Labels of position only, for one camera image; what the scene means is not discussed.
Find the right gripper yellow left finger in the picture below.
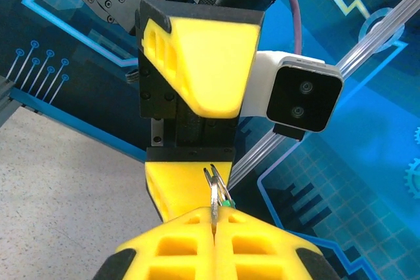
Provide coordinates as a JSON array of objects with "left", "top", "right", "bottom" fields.
[{"left": 93, "top": 206, "right": 216, "bottom": 280}]

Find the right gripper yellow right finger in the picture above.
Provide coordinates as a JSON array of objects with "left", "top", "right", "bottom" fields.
[{"left": 213, "top": 206, "right": 341, "bottom": 280}]

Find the silver metal keyring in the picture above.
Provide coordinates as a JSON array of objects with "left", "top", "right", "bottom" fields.
[{"left": 202, "top": 164, "right": 228, "bottom": 210}]

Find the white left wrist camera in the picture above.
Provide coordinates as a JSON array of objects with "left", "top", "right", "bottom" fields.
[{"left": 238, "top": 49, "right": 345, "bottom": 143}]

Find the silver metal key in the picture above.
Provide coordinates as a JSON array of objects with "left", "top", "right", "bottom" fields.
[{"left": 209, "top": 177, "right": 222, "bottom": 232}]

